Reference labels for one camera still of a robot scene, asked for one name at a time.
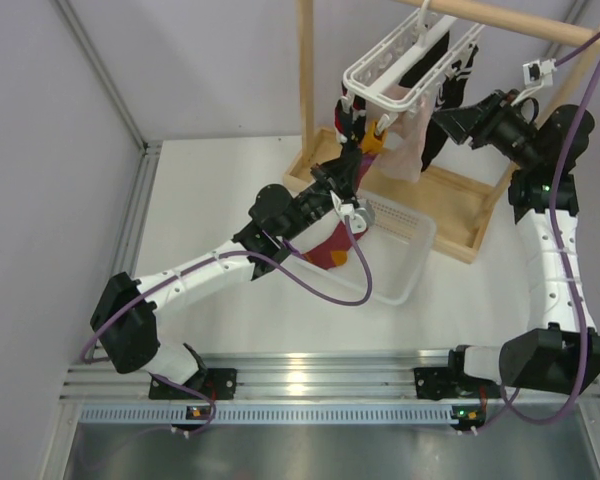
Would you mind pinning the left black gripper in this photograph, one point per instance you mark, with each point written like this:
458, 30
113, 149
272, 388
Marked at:
341, 173

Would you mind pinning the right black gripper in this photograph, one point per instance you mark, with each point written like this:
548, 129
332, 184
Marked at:
484, 117

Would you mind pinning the maroon orange sock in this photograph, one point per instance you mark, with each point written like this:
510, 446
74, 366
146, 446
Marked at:
371, 146

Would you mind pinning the navy santa sock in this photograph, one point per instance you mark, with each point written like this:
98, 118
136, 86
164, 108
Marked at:
350, 119

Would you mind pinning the white plastic clip hanger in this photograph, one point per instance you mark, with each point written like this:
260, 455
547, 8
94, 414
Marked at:
406, 66

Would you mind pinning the maroon purple sock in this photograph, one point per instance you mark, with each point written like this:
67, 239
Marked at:
330, 253

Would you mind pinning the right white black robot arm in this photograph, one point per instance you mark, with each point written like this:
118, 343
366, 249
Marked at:
560, 350

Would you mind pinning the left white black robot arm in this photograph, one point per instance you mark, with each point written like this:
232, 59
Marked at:
127, 319

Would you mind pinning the black sock on hanger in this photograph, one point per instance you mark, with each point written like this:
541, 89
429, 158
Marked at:
426, 63

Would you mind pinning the black white striped sock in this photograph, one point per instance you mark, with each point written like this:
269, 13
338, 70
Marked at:
450, 95

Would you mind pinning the wooden drying rack stand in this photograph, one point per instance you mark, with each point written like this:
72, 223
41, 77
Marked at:
461, 206

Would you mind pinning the white plastic basket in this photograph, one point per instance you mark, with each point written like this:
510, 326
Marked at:
396, 248

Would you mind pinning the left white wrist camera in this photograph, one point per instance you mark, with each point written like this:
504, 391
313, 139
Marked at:
357, 213

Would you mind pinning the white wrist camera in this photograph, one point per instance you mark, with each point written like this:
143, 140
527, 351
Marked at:
357, 213
539, 73

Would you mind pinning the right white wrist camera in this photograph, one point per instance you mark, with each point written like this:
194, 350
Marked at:
539, 73

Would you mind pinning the aluminium mounting rail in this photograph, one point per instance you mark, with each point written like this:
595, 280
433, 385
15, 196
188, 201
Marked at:
302, 377

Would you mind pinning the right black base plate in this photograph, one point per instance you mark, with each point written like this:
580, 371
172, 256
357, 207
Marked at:
440, 383

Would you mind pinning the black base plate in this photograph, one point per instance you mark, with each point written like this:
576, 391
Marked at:
440, 383
217, 384

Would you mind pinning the aluminium corner frame profile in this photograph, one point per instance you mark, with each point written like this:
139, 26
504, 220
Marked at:
129, 237

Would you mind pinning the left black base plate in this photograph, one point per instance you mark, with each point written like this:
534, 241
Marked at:
217, 384

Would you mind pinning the grey slotted cable duct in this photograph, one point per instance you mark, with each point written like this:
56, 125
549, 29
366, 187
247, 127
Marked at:
283, 414

